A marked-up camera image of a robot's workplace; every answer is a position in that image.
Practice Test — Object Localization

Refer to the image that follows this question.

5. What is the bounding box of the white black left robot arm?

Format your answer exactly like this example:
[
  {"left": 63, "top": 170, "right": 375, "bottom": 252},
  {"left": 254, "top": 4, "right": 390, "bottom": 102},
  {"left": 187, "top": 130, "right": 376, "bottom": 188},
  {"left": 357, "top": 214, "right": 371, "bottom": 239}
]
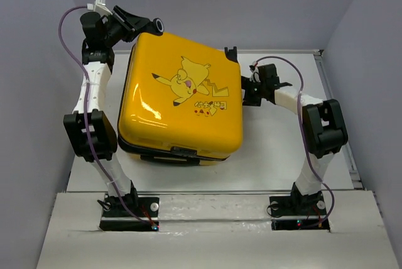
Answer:
[{"left": 63, "top": 6, "right": 164, "bottom": 217}]

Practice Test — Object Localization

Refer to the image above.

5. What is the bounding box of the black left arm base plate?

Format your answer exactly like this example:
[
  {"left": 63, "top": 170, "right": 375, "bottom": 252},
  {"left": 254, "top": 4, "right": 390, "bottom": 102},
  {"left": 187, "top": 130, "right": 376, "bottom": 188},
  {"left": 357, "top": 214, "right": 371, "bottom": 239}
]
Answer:
[{"left": 97, "top": 194, "right": 160, "bottom": 232}]

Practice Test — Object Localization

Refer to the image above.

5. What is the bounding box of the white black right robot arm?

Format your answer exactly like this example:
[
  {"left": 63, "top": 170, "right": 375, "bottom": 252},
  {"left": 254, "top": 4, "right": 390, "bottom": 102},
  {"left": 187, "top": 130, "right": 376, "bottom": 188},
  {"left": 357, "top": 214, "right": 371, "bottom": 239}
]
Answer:
[{"left": 241, "top": 63, "right": 348, "bottom": 217}]

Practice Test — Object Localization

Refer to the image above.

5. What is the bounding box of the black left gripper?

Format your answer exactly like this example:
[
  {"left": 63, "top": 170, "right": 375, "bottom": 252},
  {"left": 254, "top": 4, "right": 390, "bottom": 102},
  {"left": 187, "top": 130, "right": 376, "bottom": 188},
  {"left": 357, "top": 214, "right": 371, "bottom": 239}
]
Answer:
[{"left": 104, "top": 4, "right": 152, "bottom": 47}]

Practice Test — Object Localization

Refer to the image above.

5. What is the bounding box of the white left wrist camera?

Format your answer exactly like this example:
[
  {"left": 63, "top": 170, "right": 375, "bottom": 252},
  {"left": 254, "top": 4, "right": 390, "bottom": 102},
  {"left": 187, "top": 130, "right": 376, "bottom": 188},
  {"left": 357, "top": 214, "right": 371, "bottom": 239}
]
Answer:
[{"left": 87, "top": 0, "right": 112, "bottom": 16}]

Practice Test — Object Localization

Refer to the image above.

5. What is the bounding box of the yellow hard-shell suitcase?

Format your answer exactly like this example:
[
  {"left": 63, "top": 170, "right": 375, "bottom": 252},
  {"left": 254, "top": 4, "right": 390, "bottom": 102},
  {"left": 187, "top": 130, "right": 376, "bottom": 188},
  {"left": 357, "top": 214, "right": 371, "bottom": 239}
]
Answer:
[{"left": 117, "top": 33, "right": 243, "bottom": 162}]

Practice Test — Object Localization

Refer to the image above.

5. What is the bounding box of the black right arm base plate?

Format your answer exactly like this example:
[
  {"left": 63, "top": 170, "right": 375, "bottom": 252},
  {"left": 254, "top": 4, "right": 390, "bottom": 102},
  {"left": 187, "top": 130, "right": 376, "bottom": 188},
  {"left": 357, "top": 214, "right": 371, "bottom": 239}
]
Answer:
[{"left": 266, "top": 194, "right": 330, "bottom": 231}]

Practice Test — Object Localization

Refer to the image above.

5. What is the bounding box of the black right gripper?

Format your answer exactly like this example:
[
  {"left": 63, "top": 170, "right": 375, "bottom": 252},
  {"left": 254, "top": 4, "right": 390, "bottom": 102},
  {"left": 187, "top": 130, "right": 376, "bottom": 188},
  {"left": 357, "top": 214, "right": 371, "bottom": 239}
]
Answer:
[{"left": 225, "top": 75, "right": 266, "bottom": 107}]

